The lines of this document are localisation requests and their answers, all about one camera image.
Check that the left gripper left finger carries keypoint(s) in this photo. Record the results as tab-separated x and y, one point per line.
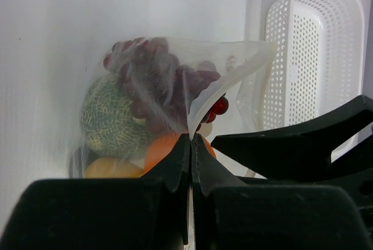
150	212

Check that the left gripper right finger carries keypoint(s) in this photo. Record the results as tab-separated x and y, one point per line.
249	213

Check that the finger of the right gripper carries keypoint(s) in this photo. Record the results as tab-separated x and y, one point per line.
299	152

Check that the fake orange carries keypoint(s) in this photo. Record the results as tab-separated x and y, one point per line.
163	151

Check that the polka dot zip bag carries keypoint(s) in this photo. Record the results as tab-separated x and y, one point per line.
234	61

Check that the fake red grapes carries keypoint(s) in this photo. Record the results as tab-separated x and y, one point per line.
160	86

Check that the fake yellow lemon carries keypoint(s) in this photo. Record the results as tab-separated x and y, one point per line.
108	167

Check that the fake green melon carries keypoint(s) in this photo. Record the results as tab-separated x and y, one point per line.
107	123

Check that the white perforated plastic basket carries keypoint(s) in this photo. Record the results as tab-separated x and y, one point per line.
318	64

